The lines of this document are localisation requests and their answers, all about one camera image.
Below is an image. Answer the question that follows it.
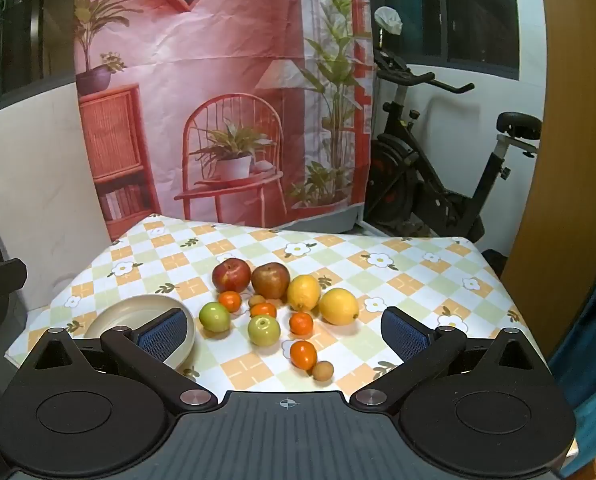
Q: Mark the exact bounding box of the bright red apple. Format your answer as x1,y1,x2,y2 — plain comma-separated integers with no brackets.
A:
212,258,252,294

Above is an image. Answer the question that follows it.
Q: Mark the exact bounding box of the green apple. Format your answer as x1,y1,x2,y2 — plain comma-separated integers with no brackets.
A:
199,301,231,333
248,315,281,347

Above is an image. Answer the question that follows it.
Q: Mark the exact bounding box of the white cloth cap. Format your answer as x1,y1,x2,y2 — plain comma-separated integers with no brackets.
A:
373,6,403,35

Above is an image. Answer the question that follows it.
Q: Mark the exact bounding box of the dark brownish red apple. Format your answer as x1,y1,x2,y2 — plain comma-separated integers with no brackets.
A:
251,262,291,298

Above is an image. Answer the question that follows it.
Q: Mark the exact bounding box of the yellow lemon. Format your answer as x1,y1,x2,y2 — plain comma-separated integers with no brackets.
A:
287,275,321,312
319,287,360,326

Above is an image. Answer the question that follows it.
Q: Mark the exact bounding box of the orange wooden board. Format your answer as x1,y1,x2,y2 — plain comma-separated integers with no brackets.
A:
500,0,596,361

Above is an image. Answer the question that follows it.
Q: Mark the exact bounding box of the black exercise bike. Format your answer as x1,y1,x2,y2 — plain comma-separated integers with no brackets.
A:
365,7,543,243

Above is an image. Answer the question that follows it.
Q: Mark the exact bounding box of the dark window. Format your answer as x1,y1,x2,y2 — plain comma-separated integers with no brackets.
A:
368,0,521,81
0,0,76,116

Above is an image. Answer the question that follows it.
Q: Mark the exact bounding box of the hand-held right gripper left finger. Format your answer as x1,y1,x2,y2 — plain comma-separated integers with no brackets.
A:
25,307,219,414

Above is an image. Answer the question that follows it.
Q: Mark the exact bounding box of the teal curtain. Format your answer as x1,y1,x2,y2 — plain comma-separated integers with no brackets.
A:
548,240,596,478

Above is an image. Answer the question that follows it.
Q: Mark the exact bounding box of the checkered flower tablecloth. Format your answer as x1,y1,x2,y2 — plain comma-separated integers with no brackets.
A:
5,212,548,396

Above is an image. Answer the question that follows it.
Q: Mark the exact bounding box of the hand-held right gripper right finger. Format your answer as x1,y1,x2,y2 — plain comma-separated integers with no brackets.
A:
350,306,551,414

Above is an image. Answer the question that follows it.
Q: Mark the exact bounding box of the red printed backdrop cloth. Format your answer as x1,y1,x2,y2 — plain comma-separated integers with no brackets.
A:
73,0,379,241

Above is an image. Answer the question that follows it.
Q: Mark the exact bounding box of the beige plate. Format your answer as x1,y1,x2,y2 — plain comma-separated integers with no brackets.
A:
84,294,196,371

